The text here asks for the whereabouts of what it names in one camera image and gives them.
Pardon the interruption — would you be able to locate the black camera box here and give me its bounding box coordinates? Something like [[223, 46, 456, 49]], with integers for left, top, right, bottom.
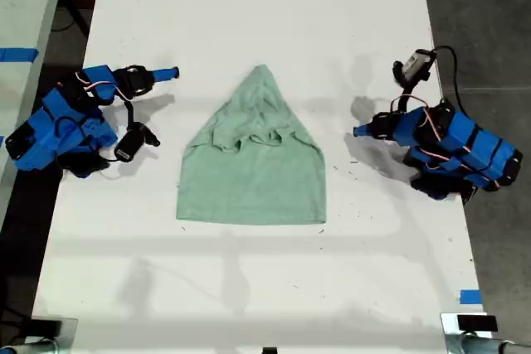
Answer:
[[113, 129, 146, 163]]

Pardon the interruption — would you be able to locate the long black camera cable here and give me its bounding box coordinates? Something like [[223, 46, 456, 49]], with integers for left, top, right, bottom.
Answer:
[[430, 44, 469, 115]]

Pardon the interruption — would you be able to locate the black floor cable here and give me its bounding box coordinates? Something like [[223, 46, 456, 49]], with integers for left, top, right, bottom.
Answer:
[[51, 0, 91, 34]]

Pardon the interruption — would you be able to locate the black camera stalk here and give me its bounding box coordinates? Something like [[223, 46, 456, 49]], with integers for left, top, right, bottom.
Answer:
[[123, 99, 137, 132], [397, 79, 414, 113]]

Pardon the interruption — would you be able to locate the black cable plug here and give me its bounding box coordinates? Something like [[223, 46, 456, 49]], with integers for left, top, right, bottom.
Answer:
[[140, 122, 163, 148]]

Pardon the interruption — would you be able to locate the black table clamp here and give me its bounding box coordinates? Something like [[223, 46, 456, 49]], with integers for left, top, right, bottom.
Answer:
[[29, 317, 79, 343]]

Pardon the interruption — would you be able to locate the long blue tape strip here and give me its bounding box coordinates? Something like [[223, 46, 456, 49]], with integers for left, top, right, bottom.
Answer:
[[0, 47, 40, 63]]

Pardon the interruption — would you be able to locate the pale green T-shirt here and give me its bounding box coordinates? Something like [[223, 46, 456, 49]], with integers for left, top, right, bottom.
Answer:
[[175, 64, 328, 226]]

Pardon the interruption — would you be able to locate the pale grey side table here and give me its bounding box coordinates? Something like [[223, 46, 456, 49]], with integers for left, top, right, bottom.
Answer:
[[0, 0, 71, 214]]

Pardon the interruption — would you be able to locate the grey topped camera box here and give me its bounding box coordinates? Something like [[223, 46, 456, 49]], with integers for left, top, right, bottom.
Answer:
[[391, 48, 437, 82]]

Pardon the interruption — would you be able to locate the grey metal pole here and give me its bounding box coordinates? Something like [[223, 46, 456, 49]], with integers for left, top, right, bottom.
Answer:
[[445, 332, 531, 354], [0, 338, 60, 354]]

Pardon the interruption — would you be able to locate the metal plate with black box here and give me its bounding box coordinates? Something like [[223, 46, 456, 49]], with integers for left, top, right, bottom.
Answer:
[[440, 313, 499, 335]]

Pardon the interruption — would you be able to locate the short blue tape strip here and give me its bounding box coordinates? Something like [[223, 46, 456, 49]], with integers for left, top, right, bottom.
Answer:
[[459, 289, 483, 305]]

